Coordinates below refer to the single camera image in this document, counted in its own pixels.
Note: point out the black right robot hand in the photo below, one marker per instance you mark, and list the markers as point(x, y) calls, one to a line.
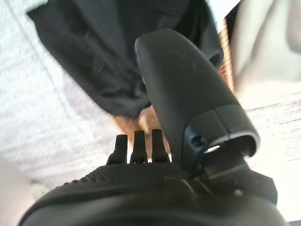
point(183, 94)

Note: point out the dark blue white clothing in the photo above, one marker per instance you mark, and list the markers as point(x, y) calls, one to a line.
point(94, 58)

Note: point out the brown wicker basket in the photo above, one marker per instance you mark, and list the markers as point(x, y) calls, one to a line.
point(145, 120)

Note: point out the beige bedspread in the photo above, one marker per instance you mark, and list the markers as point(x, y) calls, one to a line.
point(265, 35)

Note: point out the grey woven rug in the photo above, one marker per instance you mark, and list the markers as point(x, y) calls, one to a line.
point(35, 94)

